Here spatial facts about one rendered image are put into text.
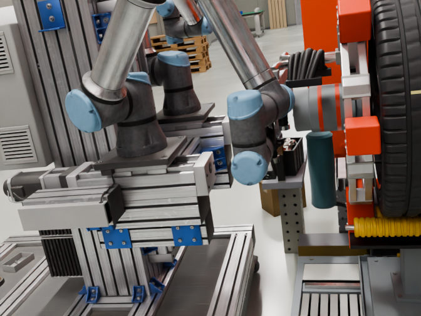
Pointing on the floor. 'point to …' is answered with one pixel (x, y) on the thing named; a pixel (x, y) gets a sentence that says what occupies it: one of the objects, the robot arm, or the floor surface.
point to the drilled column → (291, 217)
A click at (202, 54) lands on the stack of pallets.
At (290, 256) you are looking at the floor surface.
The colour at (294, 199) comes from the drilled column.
